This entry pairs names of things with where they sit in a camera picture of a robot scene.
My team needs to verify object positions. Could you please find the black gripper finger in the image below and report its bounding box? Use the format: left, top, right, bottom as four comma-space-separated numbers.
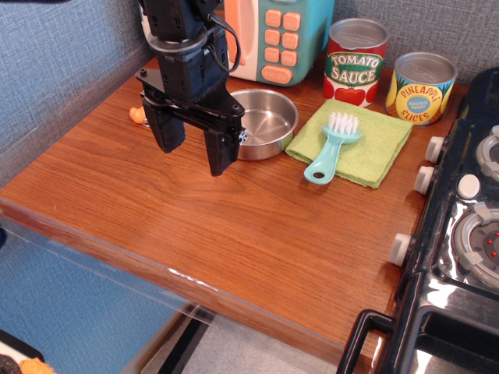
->
143, 97, 186, 153
204, 130, 239, 176

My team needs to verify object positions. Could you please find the clear acrylic barrier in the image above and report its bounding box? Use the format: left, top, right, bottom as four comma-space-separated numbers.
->
1, 204, 357, 373

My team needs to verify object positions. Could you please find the orange toy croissant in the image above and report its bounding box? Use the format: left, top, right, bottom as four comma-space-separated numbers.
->
129, 106, 147, 124

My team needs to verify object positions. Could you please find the tomato sauce can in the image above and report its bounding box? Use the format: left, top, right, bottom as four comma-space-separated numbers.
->
323, 18, 389, 108

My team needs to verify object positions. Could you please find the orange object bottom left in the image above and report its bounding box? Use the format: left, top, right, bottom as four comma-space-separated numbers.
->
19, 358, 55, 374

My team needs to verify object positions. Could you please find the teal dish brush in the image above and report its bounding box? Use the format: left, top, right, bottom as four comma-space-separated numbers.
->
304, 112, 361, 185

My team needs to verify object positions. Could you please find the small steel pot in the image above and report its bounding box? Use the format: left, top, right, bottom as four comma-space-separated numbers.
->
182, 88, 300, 161

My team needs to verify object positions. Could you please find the black toy stove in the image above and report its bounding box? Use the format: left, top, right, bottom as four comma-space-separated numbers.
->
338, 68, 498, 373

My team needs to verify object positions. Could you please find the green folded cloth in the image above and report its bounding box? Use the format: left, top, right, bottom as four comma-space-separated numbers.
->
285, 100, 412, 189

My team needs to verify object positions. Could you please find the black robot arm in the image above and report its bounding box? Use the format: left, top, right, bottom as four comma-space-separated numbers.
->
136, 1, 246, 176

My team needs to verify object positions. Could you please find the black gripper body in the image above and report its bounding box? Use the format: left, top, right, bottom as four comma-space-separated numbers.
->
136, 52, 246, 144

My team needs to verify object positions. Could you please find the teal toy microwave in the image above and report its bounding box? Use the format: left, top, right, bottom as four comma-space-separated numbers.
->
139, 0, 335, 87

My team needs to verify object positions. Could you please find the pineapple slices can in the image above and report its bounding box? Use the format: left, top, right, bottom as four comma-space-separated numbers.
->
385, 51, 458, 125

